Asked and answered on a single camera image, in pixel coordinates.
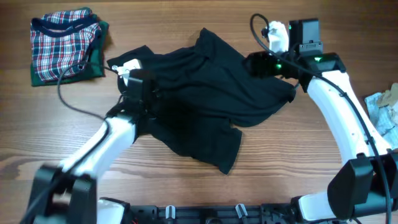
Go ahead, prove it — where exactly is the black t-shirt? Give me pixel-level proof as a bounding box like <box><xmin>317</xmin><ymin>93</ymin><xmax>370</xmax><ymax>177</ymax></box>
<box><xmin>108</xmin><ymin>29</ymin><xmax>296</xmax><ymax>174</ymax></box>

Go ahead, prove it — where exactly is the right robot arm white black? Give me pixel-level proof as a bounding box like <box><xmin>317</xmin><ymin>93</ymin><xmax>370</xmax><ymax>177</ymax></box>
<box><xmin>244</xmin><ymin>19</ymin><xmax>397</xmax><ymax>223</ymax></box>

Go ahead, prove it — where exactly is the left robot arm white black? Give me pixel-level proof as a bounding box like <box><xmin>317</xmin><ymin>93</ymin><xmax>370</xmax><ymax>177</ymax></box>
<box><xmin>21</xmin><ymin>69</ymin><xmax>156</xmax><ymax>223</ymax></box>

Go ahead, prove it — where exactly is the beige crumpled cloth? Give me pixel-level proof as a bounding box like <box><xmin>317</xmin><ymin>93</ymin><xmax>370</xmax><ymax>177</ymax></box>
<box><xmin>377</xmin><ymin>83</ymin><xmax>398</xmax><ymax>108</ymax></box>

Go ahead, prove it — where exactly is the crumpled light blue cloth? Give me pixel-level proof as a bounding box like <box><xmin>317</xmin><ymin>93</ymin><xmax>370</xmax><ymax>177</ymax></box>
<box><xmin>364</xmin><ymin>93</ymin><xmax>397</xmax><ymax>149</ymax></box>

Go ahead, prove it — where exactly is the green folded shirt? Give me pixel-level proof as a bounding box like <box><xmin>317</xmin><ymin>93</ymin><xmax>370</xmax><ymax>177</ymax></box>
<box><xmin>30</xmin><ymin>13</ymin><xmax>109</xmax><ymax>87</ymax></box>

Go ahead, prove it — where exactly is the plaid folded shirt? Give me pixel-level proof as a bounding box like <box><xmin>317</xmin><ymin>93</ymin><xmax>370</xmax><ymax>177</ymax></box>
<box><xmin>30</xmin><ymin>7</ymin><xmax>102</xmax><ymax>83</ymax></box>

